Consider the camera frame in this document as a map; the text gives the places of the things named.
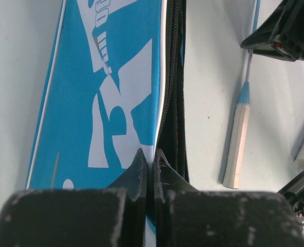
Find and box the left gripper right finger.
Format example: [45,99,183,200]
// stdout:
[153,150,304,246]

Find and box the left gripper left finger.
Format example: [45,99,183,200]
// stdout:
[0,149,148,246]

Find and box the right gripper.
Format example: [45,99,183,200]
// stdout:
[240,1,304,62]

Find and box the blue racket bag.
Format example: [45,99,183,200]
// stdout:
[25,0,191,247]

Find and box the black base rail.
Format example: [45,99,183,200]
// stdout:
[278,171,304,230]

